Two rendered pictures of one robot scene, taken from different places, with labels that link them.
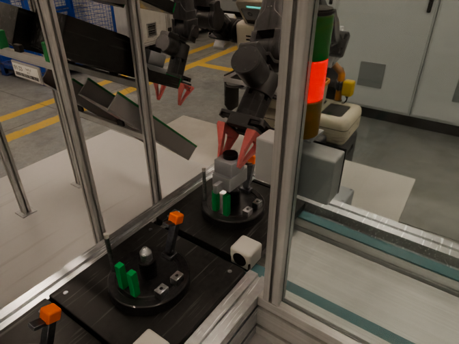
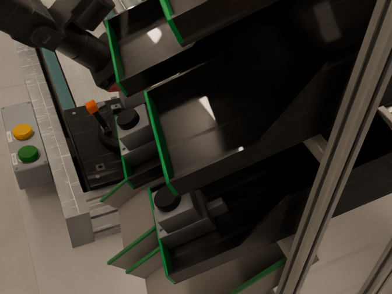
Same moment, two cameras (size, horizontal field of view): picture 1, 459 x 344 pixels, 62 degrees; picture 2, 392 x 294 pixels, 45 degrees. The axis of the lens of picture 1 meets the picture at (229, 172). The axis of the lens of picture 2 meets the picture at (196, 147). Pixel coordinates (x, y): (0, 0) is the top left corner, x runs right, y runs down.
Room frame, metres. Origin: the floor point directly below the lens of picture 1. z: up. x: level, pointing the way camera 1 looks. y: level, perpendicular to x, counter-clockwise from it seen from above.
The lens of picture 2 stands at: (1.25, 0.47, 1.69)
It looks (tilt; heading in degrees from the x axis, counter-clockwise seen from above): 45 degrees down; 209
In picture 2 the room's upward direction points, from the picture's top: 4 degrees clockwise
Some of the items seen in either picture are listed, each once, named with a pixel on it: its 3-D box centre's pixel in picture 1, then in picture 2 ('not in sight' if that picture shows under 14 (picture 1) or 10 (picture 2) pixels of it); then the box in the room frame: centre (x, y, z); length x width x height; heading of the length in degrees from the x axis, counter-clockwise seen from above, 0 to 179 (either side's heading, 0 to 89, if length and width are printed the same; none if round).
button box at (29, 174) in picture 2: not in sight; (25, 143); (0.80, -0.20, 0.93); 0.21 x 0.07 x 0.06; 55
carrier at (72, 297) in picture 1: (147, 264); not in sight; (0.46, 0.14, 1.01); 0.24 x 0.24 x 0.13; 55
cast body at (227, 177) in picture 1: (227, 170); (140, 84); (0.65, 0.00, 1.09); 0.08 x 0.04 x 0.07; 145
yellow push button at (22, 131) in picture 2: not in sight; (23, 132); (0.80, -0.20, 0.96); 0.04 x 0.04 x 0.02
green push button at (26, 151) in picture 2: not in sight; (28, 154); (0.84, -0.14, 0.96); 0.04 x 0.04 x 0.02
